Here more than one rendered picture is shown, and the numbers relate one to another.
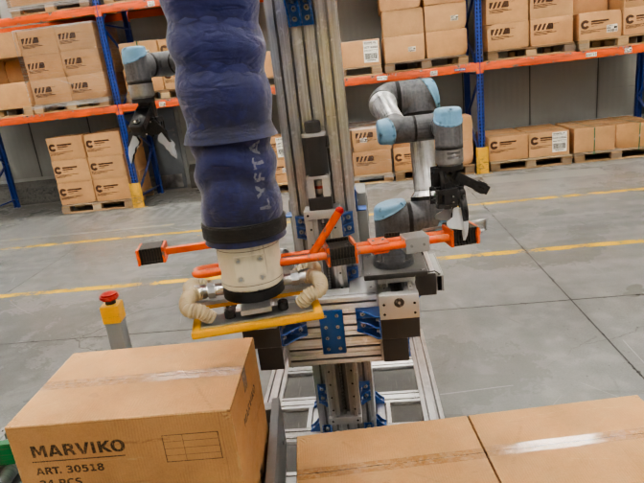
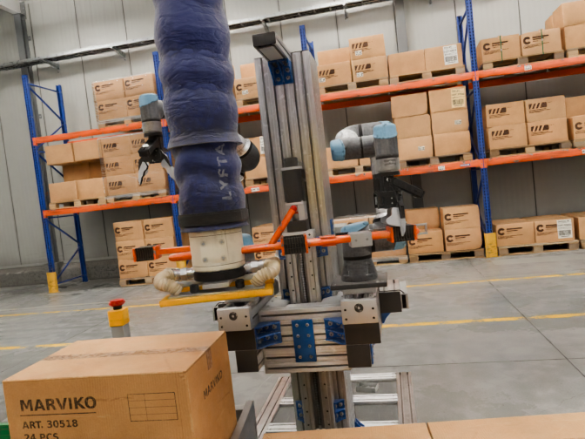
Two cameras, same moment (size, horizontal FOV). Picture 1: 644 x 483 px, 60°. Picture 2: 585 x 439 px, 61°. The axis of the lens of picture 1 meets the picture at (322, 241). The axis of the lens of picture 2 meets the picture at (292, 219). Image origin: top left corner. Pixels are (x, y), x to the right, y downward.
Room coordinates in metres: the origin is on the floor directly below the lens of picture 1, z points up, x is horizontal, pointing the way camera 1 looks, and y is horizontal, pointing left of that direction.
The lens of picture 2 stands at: (-0.14, -0.22, 1.43)
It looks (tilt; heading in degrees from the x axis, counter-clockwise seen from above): 3 degrees down; 6
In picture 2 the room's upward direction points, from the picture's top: 6 degrees counter-clockwise
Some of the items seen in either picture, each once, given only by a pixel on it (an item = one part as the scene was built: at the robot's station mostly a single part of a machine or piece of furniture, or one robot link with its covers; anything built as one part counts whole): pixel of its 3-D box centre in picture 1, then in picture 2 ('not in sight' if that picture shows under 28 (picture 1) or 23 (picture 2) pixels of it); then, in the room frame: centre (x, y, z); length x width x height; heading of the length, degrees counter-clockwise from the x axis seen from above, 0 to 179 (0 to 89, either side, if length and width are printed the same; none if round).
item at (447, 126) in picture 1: (448, 127); (386, 141); (1.52, -0.38, 1.55); 0.09 x 0.08 x 0.11; 179
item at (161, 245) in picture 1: (152, 252); (147, 253); (1.66, 0.53, 1.26); 0.09 x 0.08 x 0.05; 7
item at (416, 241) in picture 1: (414, 241); (359, 239); (1.49, -0.26, 1.25); 0.07 x 0.07 x 0.04; 7
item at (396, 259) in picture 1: (392, 249); (358, 266); (1.92, -0.25, 1.09); 0.15 x 0.15 x 0.10
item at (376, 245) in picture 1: (315, 241); (278, 242); (1.58, 0.02, 1.26); 0.93 x 0.30 x 0.04; 97
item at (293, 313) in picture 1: (257, 312); (217, 290); (1.35, 0.19, 1.15); 0.34 x 0.10 x 0.05; 97
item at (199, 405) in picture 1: (155, 435); (131, 410); (1.45, 0.57, 0.75); 0.60 x 0.40 x 0.40; 86
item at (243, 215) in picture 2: (243, 223); (213, 217); (1.44, 0.20, 1.37); 0.23 x 0.23 x 0.04
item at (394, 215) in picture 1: (392, 218); (357, 238); (1.92, -0.26, 1.20); 0.13 x 0.12 x 0.14; 89
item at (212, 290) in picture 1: (253, 287); (219, 272); (1.44, 0.20, 1.19); 0.34 x 0.25 x 0.06; 97
